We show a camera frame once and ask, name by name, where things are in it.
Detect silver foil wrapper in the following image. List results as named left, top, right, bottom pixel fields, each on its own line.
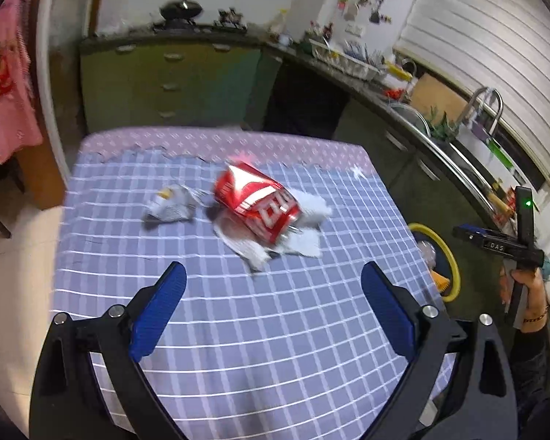
left=143, top=185, right=204, bottom=224

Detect white tissue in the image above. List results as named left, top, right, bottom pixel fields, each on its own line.
left=212, top=188, right=333, bottom=271

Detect red cola can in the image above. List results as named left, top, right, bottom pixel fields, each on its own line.
left=214, top=162, right=302, bottom=245

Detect right forearm black sleeve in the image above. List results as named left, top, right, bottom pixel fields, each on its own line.
left=509, top=328, right=550, bottom=440

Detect yellow rimmed dark trash bin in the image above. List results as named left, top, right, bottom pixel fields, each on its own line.
left=408, top=223, right=461, bottom=303

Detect green kitchen cabinets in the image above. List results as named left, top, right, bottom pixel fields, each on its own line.
left=79, top=36, right=497, bottom=235

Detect right hand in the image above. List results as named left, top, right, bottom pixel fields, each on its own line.
left=511, top=268, right=549, bottom=334

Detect blue checkered tablecloth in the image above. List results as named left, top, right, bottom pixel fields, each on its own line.
left=52, top=128, right=442, bottom=439

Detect chrome sink faucet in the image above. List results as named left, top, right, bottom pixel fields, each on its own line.
left=456, top=87, right=505, bottom=140

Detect wooden cutting board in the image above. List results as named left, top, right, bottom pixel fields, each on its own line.
left=410, top=74, right=467, bottom=125

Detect red checkered apron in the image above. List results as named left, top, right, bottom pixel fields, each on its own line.
left=0, top=0, right=43, bottom=164

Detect white dish rack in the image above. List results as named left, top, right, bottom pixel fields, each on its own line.
left=309, top=39, right=380, bottom=81

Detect small steel pot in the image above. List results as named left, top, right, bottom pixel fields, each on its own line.
left=214, top=7, right=247, bottom=32

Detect black wok with lid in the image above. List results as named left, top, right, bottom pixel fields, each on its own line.
left=159, top=0, right=204, bottom=21

